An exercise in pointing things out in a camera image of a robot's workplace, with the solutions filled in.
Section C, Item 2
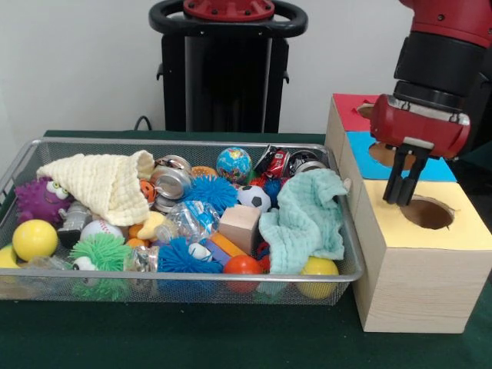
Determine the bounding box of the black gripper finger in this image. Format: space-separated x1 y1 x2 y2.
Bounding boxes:
384 146 407 202
400 152 431 206

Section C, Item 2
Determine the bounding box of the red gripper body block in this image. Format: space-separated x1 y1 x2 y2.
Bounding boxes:
371 94 471 160

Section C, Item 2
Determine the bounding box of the wooden box with three holes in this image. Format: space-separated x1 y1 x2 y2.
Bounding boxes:
325 94 492 334

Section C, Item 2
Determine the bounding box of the shallow clear mesh bin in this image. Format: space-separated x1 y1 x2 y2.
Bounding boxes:
0 137 367 307

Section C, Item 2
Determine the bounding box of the mint green cloth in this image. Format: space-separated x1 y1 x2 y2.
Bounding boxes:
258 168 351 276

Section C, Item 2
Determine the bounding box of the small soccer ball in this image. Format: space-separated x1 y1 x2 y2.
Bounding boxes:
238 184 272 213

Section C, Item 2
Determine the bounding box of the globe print ball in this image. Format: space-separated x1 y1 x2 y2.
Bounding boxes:
216 148 253 184

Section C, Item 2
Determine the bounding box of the plain wooden block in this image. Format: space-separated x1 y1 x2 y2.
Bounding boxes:
219 204 264 255

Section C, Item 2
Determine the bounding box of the orange ball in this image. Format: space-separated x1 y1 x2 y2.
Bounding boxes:
223 255 262 293

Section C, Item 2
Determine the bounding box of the blue spiky rubber ball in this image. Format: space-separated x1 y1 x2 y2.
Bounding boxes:
183 175 239 216

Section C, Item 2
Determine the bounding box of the dark green table cloth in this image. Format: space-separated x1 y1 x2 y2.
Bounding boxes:
0 129 492 369

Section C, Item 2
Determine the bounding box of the cream knitted cloth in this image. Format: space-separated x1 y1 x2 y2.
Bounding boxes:
37 151 157 227

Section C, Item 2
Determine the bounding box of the green fuzzy toy with eyes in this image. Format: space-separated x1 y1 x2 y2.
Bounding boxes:
69 234 135 302

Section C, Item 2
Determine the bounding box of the purple spiky toy with eyes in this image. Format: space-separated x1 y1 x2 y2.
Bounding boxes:
15 178 74 225

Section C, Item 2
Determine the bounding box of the yellow ball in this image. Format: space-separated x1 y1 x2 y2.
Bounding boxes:
12 220 59 262

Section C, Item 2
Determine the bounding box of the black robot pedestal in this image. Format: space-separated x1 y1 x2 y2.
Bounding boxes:
149 0 308 133

